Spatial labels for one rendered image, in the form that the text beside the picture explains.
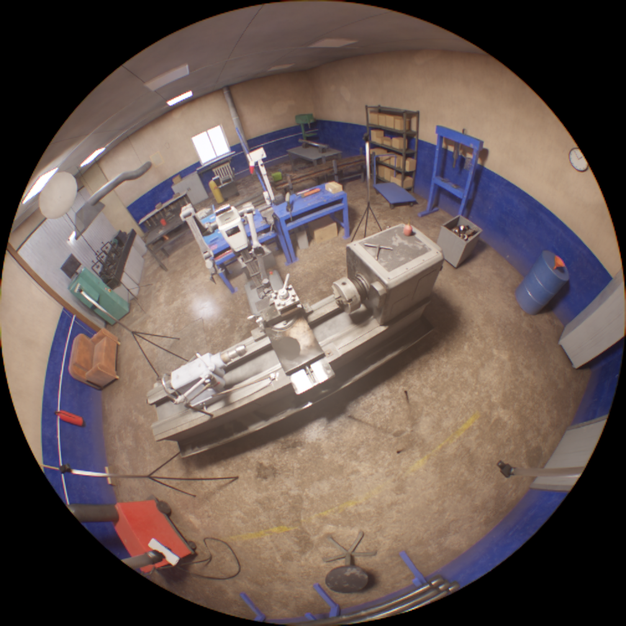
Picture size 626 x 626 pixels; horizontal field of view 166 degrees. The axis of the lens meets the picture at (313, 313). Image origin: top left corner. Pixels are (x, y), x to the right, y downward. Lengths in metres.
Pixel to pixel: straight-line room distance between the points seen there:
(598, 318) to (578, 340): 0.52
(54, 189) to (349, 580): 5.43
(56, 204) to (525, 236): 7.25
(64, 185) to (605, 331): 7.69
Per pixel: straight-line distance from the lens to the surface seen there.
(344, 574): 2.17
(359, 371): 2.03
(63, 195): 4.15
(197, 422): 1.93
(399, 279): 1.38
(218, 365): 1.55
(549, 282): 3.59
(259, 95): 8.15
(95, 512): 3.07
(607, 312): 3.81
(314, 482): 2.44
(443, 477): 2.63
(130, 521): 3.11
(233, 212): 2.17
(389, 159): 5.38
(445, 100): 4.70
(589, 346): 4.13
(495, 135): 4.23
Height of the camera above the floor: 2.35
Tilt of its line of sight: 57 degrees down
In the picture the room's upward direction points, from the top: 17 degrees counter-clockwise
